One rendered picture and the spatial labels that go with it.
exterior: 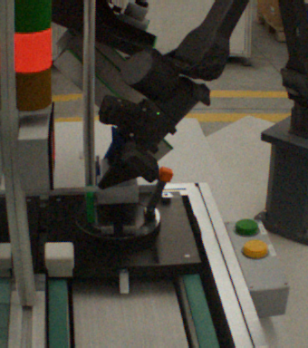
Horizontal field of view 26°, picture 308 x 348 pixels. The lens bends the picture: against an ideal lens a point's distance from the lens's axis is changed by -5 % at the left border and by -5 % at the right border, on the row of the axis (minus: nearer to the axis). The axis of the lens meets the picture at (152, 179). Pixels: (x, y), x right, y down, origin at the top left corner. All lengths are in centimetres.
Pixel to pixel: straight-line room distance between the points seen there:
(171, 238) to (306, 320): 27
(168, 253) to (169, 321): 12
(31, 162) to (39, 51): 13
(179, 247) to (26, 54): 45
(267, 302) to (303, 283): 19
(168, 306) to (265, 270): 16
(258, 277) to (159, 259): 16
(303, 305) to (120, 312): 33
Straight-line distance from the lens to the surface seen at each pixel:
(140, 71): 99
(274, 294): 104
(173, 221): 117
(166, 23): 523
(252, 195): 150
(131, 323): 102
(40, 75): 82
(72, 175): 157
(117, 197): 110
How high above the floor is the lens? 155
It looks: 27 degrees down
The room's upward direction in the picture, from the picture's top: 1 degrees clockwise
